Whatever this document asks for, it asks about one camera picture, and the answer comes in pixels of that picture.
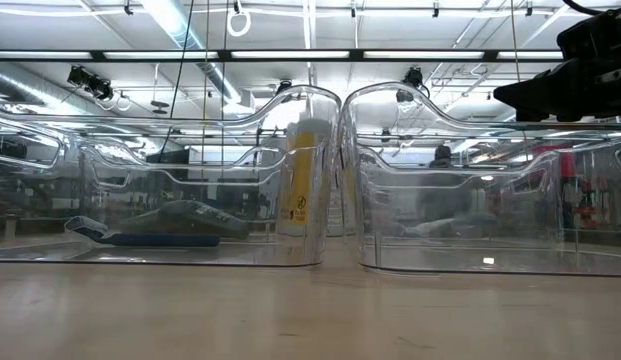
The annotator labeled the red cabinet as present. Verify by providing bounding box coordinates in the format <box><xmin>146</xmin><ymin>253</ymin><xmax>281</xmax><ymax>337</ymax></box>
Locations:
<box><xmin>532</xmin><ymin>144</ymin><xmax>576</xmax><ymax>179</ymax></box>

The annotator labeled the yellow canister with white lid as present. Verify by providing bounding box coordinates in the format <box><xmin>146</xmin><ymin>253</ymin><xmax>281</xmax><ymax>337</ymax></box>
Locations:
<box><xmin>275</xmin><ymin>118</ymin><xmax>334</xmax><ymax>239</ymax></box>

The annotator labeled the black hanging camera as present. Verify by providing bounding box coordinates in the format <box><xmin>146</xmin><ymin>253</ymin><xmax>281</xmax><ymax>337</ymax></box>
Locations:
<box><xmin>395</xmin><ymin>66</ymin><xmax>431</xmax><ymax>104</ymax></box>

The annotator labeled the person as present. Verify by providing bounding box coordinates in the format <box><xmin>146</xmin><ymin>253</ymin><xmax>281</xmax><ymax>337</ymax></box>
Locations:
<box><xmin>417</xmin><ymin>143</ymin><xmax>474</xmax><ymax>236</ymax></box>

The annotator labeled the clear plastic bin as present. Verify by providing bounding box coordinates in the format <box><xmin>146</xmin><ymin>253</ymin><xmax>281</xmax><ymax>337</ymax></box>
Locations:
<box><xmin>338</xmin><ymin>81</ymin><xmax>621</xmax><ymax>279</ymax></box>
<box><xmin>0</xmin><ymin>84</ymin><xmax>343</xmax><ymax>269</ymax></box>

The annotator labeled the blue razor with clear cap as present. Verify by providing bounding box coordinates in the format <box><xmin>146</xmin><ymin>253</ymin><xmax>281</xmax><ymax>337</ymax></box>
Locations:
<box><xmin>63</xmin><ymin>215</ymin><xmax>221</xmax><ymax>249</ymax></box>

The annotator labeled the red equipment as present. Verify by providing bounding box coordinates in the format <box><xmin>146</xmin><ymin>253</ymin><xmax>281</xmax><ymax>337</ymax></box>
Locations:
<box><xmin>574</xmin><ymin>179</ymin><xmax>609</xmax><ymax>229</ymax></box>

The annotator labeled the black beam with light strips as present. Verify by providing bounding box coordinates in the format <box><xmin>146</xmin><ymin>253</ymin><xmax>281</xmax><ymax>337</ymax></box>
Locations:
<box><xmin>0</xmin><ymin>48</ymin><xmax>566</xmax><ymax>64</ymax></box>

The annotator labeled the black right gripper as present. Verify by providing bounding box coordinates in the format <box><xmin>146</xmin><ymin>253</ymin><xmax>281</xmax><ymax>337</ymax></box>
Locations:
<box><xmin>492</xmin><ymin>53</ymin><xmax>621</xmax><ymax>123</ymax></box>

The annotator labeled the white looped cable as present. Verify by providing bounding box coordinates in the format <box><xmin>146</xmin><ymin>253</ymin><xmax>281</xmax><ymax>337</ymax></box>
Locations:
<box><xmin>225</xmin><ymin>8</ymin><xmax>252</xmax><ymax>39</ymax></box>

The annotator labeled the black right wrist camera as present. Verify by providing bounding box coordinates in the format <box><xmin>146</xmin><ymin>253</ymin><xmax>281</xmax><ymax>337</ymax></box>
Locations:
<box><xmin>556</xmin><ymin>3</ymin><xmax>621</xmax><ymax>61</ymax></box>

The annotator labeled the black ceiling camera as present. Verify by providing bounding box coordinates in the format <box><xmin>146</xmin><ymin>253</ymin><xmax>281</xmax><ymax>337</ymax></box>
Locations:
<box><xmin>67</xmin><ymin>64</ymin><xmax>115</xmax><ymax>101</ymax></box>

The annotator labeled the black hanging cable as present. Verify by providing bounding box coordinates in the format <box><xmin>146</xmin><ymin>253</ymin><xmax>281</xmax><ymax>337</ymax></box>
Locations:
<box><xmin>157</xmin><ymin>0</ymin><xmax>196</xmax><ymax>164</ymax></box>

